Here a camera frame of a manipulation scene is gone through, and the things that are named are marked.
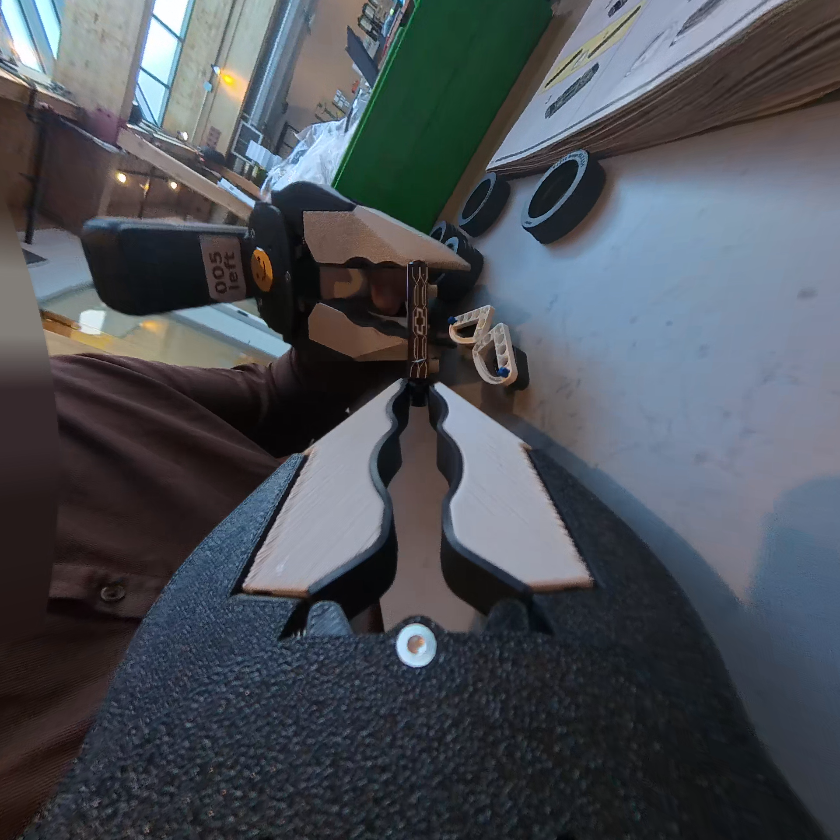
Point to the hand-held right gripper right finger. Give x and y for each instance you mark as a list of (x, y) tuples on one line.
[(512, 518)]

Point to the person's left forearm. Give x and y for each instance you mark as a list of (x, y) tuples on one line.
[(197, 407)]

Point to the wooden workbench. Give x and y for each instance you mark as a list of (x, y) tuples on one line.
[(164, 157)]

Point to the white curved toy panel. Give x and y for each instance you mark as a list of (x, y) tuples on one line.
[(469, 313), (504, 341)]

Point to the pile of clear plastic bags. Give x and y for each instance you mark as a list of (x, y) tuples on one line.
[(315, 151)]

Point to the window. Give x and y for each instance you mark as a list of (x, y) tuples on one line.
[(161, 59), (26, 33)]

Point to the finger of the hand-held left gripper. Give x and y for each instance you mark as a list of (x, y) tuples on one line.
[(374, 236), (354, 336)]

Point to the person's brown shirt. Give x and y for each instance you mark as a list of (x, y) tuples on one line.
[(98, 525)]

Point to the grey desk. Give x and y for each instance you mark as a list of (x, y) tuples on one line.
[(656, 328)]

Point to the black patterned toy beam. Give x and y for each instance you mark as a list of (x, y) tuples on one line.
[(418, 315)]

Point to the black toy pin connector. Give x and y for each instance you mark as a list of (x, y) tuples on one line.
[(418, 394)]

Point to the open instruction booklet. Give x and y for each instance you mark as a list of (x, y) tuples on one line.
[(689, 65)]

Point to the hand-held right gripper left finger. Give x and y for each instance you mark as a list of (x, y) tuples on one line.
[(321, 525)]

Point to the green panel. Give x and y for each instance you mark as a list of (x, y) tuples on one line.
[(446, 98)]

